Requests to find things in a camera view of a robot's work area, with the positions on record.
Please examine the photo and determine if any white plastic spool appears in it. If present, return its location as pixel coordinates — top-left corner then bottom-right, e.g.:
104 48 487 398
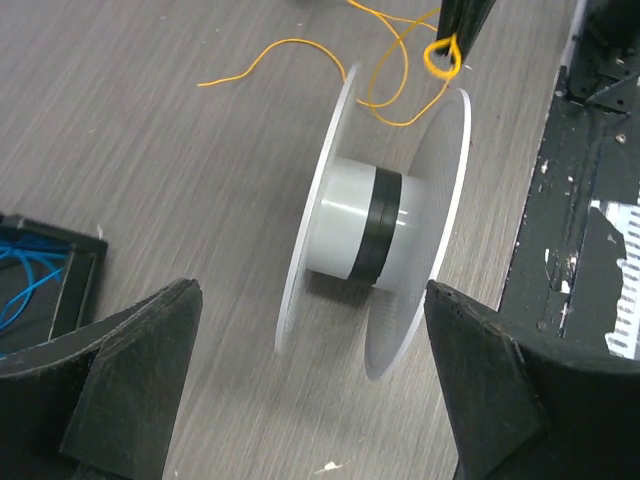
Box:
274 65 472 381

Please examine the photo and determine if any blue cable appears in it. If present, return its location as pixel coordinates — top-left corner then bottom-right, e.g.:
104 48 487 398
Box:
0 227 71 334

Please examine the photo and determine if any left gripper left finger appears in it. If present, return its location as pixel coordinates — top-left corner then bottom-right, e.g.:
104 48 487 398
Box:
1 279 203 479

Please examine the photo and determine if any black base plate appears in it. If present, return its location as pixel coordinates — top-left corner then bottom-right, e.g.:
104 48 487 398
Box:
499 72 639 355

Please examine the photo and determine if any black compartment cable box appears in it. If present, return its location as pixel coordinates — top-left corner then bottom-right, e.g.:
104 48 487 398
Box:
1 214 108 357

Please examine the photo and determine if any yellow cable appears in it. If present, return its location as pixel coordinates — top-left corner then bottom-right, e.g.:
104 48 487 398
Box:
197 0 464 127

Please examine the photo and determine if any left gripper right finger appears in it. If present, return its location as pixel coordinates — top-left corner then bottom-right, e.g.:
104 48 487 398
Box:
424 281 639 479

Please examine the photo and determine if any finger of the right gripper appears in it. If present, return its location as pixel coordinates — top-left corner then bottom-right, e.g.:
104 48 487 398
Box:
436 0 496 58

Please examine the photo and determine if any white slotted cable duct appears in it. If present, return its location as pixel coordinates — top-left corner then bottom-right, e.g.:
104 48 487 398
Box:
590 200 639 361

